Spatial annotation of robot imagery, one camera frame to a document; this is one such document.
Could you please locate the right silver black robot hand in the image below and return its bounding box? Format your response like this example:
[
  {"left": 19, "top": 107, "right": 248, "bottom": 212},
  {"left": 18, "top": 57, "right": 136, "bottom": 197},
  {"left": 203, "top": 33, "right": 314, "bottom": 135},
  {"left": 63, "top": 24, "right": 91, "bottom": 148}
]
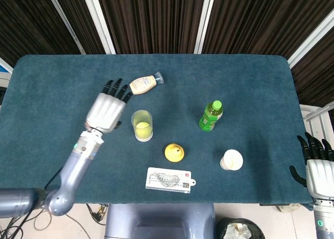
[{"left": 289, "top": 132, "right": 334, "bottom": 199}]

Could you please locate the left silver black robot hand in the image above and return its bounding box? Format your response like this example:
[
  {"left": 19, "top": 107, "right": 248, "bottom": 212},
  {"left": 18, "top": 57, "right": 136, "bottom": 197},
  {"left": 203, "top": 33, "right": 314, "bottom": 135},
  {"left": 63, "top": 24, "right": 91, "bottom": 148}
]
[{"left": 85, "top": 78, "right": 134, "bottom": 134}]

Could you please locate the tennis ball with black print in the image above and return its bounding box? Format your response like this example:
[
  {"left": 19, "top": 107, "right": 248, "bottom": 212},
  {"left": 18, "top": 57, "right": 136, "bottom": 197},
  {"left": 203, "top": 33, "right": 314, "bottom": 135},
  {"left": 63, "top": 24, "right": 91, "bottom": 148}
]
[{"left": 134, "top": 121, "right": 152, "bottom": 141}]

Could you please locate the clear cup with yellow ball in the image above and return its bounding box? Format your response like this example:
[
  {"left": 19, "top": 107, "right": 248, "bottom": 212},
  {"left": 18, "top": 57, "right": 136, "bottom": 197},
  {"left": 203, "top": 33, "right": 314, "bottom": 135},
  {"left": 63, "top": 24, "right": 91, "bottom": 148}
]
[{"left": 131, "top": 109, "right": 154, "bottom": 142}]

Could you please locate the beige mayonnaise squeeze bottle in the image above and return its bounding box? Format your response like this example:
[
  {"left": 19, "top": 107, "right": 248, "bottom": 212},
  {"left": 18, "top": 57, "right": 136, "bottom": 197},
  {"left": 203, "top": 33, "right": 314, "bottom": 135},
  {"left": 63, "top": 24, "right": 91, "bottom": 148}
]
[{"left": 129, "top": 70, "right": 165, "bottom": 95}]

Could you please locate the white metal rack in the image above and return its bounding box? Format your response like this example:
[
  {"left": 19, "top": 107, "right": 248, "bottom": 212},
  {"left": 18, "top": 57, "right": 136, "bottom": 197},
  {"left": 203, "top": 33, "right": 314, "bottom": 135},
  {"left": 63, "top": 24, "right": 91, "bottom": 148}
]
[{"left": 299, "top": 100, "right": 334, "bottom": 143}]

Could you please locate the yellow lemon-shaped object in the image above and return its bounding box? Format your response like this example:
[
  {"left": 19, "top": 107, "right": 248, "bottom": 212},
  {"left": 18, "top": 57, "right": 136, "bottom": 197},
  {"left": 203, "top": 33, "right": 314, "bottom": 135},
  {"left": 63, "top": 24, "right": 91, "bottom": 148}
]
[{"left": 164, "top": 143, "right": 185, "bottom": 162}]

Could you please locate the white paper cup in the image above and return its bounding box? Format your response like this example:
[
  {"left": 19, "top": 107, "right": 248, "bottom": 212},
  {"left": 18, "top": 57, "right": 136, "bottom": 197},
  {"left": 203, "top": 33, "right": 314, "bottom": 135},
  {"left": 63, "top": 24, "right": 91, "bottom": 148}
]
[{"left": 220, "top": 149, "right": 244, "bottom": 171}]

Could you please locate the white flat product package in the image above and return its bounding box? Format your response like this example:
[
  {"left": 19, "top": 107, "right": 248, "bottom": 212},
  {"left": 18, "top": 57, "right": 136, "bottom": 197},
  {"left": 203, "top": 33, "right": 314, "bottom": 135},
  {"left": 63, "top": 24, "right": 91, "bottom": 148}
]
[{"left": 145, "top": 166, "right": 197, "bottom": 194}]

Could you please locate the dark brown curtain panel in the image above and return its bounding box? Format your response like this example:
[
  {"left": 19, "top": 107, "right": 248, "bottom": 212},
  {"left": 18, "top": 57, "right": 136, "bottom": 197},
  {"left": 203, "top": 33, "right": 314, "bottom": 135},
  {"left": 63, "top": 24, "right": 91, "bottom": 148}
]
[
  {"left": 202, "top": 0, "right": 334, "bottom": 58},
  {"left": 49, "top": 0, "right": 106, "bottom": 54},
  {"left": 95, "top": 0, "right": 208, "bottom": 54},
  {"left": 0, "top": 0, "right": 84, "bottom": 67},
  {"left": 291, "top": 35, "right": 334, "bottom": 108}
]

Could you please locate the white crumpled trash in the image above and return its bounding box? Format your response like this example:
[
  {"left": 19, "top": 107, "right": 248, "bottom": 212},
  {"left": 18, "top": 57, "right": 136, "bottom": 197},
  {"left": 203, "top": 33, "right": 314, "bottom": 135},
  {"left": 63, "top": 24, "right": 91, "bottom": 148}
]
[{"left": 223, "top": 222, "right": 258, "bottom": 239}]

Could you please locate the green tea plastic bottle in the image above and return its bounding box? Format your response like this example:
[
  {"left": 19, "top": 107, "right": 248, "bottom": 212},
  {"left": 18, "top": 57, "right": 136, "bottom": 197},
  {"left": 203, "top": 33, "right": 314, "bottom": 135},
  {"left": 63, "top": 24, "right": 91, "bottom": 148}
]
[{"left": 198, "top": 100, "right": 224, "bottom": 132}]

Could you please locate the white blue board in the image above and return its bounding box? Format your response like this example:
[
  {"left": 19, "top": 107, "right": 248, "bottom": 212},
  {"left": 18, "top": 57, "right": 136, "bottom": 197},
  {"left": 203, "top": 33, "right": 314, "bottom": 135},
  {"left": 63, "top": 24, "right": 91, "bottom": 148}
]
[{"left": 0, "top": 56, "right": 14, "bottom": 74}]

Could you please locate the black trash bin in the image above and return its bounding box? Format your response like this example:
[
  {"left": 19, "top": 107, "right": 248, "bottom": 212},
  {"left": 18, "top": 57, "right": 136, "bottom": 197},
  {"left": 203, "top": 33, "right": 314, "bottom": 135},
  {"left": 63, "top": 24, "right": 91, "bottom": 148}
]
[{"left": 215, "top": 217, "right": 266, "bottom": 239}]

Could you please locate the blue-grey robot torso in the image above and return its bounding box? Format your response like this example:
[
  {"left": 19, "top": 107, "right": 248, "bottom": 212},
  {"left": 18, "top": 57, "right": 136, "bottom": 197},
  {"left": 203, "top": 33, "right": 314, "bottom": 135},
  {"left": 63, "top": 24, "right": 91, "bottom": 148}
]
[{"left": 104, "top": 203, "right": 217, "bottom": 239}]

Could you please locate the teal tablecloth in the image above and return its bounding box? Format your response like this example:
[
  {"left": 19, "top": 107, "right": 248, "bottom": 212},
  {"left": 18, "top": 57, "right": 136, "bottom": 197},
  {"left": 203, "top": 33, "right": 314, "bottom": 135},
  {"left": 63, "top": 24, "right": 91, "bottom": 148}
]
[{"left": 0, "top": 54, "right": 318, "bottom": 205}]

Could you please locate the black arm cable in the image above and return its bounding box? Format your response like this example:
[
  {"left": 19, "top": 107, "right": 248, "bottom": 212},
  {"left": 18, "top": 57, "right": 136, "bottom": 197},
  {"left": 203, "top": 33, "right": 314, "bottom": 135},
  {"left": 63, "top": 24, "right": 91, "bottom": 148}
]
[{"left": 44, "top": 168, "right": 66, "bottom": 190}]

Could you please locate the white partition post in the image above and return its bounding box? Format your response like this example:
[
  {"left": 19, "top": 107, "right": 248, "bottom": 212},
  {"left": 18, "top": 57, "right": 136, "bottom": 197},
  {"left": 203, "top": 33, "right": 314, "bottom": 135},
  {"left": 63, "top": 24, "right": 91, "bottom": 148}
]
[
  {"left": 80, "top": 0, "right": 116, "bottom": 55},
  {"left": 193, "top": 0, "right": 219, "bottom": 55},
  {"left": 287, "top": 13, "right": 334, "bottom": 69}
]

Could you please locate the thin grey partition post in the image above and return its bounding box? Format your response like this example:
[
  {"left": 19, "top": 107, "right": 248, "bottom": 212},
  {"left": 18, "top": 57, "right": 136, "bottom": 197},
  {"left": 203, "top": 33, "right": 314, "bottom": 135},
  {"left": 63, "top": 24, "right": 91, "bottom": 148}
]
[{"left": 44, "top": 0, "right": 86, "bottom": 55}]

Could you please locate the black power plug cable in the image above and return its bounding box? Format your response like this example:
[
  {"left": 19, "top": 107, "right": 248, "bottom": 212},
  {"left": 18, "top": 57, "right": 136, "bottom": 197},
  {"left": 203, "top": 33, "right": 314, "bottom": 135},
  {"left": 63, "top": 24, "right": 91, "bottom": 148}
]
[{"left": 86, "top": 203, "right": 109, "bottom": 225}]

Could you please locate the black floor cable bundle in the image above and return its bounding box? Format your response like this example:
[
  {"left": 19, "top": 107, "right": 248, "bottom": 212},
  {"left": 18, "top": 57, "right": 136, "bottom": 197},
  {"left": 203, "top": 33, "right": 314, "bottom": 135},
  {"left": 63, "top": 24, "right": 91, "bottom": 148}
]
[{"left": 0, "top": 202, "right": 34, "bottom": 239}]

